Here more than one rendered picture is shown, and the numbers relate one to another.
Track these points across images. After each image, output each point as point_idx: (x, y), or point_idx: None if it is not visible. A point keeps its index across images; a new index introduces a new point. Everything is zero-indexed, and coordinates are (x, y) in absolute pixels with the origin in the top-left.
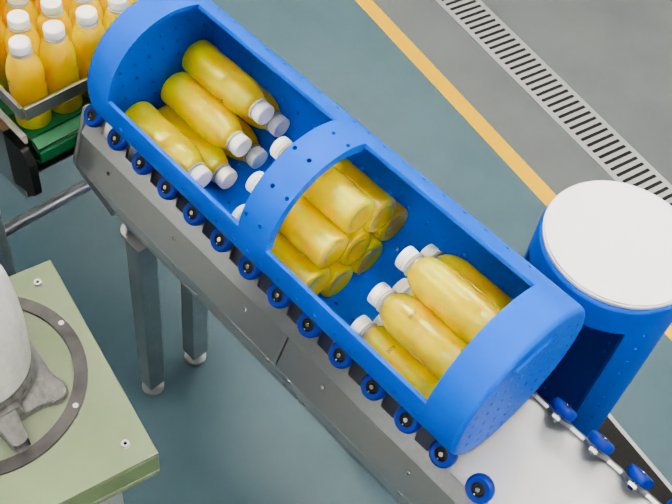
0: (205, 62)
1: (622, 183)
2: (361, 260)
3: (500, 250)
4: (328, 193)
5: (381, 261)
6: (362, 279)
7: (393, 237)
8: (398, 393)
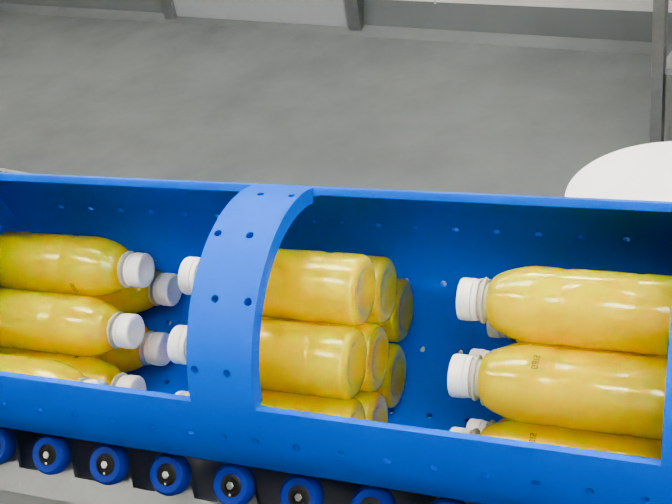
0: (24, 250)
1: (623, 149)
2: (389, 378)
3: (597, 198)
4: (300, 277)
5: (411, 377)
6: (401, 415)
7: (407, 336)
8: (599, 486)
